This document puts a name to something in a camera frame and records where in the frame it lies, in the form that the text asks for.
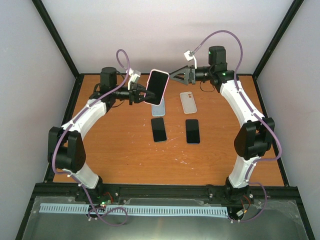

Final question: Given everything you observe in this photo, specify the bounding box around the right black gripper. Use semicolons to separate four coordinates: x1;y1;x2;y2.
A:
168;65;213;86

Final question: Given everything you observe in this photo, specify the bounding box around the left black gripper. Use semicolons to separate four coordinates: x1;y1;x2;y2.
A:
112;83;155;106

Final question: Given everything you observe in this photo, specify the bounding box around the pink phone case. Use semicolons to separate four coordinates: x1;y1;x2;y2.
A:
142;69;170;106

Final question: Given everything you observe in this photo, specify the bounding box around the white translucent phone case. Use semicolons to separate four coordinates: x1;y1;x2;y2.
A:
179;91;197;114

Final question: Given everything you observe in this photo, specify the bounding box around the light blue phone case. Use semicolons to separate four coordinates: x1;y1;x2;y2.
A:
151;98;166;117

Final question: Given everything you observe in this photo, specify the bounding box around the blue phone black screen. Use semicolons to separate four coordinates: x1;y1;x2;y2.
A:
185;119;200;144

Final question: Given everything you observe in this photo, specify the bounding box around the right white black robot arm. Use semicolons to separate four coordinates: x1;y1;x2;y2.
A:
170;45;275;203

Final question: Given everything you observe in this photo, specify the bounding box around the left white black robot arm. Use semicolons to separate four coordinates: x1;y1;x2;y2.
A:
48;67;154;202

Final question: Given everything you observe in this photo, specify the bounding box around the metal front plate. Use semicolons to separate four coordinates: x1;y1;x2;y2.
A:
22;197;308;240

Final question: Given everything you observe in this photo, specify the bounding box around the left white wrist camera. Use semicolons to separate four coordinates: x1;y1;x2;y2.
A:
126;68;141;90

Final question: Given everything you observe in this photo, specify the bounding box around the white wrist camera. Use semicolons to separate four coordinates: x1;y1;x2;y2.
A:
183;50;198;69
126;68;141;90

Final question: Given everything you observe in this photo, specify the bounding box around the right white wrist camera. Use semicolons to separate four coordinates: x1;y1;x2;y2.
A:
183;50;198;69

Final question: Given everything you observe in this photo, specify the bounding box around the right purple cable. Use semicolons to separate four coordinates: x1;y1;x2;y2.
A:
192;29;283;223

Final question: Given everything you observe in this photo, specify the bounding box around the purple cable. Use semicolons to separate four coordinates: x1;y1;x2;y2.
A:
192;29;283;223
51;49;131;227

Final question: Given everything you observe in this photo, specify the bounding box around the left black frame post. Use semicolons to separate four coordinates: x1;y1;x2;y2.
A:
31;0;81;76

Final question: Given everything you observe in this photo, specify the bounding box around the black frame post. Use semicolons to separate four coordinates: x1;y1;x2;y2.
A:
252;0;305;77
31;0;81;76

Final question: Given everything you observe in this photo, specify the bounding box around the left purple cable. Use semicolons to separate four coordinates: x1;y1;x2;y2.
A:
51;49;131;227

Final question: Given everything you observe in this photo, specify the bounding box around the right black frame post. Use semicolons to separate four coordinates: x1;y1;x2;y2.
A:
252;0;305;77

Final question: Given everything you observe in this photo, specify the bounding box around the light blue cable duct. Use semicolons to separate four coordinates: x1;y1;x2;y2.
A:
38;203;228;218

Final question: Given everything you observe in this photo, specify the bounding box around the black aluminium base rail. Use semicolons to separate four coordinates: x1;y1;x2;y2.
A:
31;182;301;205

